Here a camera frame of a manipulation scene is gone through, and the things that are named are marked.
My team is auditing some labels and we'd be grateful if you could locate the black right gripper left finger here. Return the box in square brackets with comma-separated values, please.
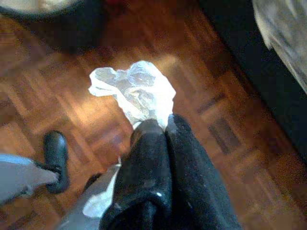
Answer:
[99, 119, 173, 230]

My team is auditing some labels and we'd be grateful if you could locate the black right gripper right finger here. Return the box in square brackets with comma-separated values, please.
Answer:
[165, 114, 243, 230]

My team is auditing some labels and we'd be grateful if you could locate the white plastic bag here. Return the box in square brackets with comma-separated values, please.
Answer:
[83, 60, 177, 218]

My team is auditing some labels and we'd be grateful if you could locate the black robot left foot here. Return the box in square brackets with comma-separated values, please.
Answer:
[44, 130, 71, 194]

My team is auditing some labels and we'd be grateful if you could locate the silver robot right leg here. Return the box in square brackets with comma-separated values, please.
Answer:
[56, 165, 120, 230]

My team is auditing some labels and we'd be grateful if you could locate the silver robot leg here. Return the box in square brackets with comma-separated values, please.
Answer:
[0, 153, 59, 207]
[56, 165, 120, 230]

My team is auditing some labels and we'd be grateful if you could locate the silver robot left leg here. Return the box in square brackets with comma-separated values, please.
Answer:
[0, 153, 59, 207]

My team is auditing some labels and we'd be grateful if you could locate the grey floral bedsheet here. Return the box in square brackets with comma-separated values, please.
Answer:
[253, 0, 307, 93]

